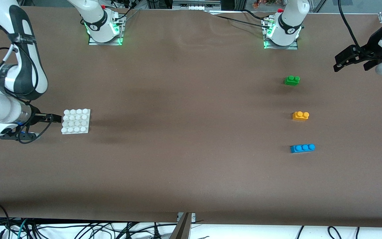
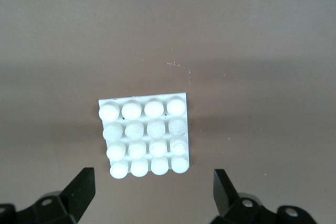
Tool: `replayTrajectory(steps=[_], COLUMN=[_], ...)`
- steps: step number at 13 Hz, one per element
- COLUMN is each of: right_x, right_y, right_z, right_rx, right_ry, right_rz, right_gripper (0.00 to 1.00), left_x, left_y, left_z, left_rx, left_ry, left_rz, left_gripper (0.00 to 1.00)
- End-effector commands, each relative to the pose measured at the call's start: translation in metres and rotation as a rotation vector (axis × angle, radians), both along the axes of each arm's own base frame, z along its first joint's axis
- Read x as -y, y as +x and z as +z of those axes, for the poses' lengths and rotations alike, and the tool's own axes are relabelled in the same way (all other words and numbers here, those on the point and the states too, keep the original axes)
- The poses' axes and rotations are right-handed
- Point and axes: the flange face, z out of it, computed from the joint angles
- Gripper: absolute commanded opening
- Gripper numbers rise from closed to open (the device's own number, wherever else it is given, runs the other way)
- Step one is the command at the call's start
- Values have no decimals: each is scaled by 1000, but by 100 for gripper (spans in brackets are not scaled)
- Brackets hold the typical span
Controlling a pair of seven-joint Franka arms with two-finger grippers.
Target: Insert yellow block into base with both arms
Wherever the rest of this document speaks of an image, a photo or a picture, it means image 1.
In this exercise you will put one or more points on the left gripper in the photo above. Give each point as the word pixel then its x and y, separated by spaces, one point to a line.
pixel 374 44

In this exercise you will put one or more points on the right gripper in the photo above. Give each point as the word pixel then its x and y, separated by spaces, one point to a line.
pixel 35 116

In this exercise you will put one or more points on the white studded base plate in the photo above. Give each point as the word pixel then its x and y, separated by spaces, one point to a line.
pixel 75 121

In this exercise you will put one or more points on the yellow two-stud block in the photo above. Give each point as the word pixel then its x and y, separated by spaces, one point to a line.
pixel 300 116

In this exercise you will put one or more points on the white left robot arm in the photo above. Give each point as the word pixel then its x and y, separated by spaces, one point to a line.
pixel 287 20

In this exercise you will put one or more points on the green two-stud block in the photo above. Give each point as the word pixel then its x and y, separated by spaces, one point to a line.
pixel 291 81

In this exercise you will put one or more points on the blue three-stud block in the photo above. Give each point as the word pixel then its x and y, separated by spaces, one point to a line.
pixel 302 148

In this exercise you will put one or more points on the brown table cover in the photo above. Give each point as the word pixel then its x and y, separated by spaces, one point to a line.
pixel 191 166

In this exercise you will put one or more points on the grey equipment box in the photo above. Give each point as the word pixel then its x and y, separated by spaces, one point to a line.
pixel 196 5

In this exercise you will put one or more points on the aluminium frame strut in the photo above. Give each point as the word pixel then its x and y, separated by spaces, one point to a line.
pixel 182 229

